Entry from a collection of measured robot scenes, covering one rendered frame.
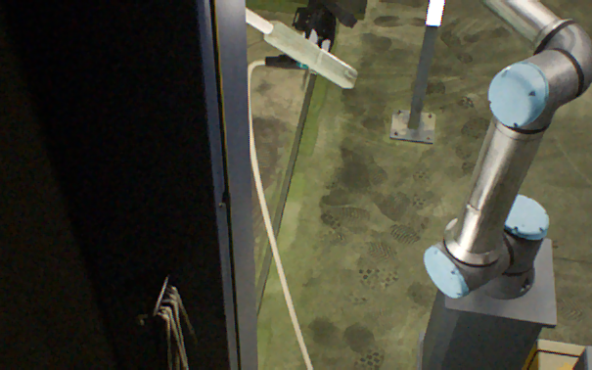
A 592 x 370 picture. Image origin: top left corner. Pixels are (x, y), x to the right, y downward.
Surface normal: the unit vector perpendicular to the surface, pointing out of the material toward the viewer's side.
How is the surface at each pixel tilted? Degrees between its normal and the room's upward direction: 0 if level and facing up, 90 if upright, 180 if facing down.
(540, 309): 0
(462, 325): 90
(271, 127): 0
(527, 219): 5
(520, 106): 82
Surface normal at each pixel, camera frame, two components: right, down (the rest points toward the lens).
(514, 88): -0.83, 0.32
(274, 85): 0.01, -0.67
